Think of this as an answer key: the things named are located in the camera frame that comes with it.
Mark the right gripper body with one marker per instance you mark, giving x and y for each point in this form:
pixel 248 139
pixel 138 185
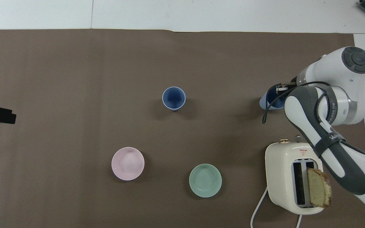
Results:
pixel 292 84

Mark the green plate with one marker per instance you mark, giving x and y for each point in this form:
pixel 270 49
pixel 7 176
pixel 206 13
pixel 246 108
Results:
pixel 205 180

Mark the pink plate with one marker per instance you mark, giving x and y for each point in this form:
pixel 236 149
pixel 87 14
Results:
pixel 127 163

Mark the slice of bread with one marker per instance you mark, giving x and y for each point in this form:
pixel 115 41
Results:
pixel 318 188

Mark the cream white toaster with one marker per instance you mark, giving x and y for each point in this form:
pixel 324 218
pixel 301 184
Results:
pixel 280 172

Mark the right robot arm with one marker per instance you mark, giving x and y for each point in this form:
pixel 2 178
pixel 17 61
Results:
pixel 329 68

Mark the blue cup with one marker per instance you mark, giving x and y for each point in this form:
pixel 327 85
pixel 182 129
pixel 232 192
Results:
pixel 173 98
pixel 262 102

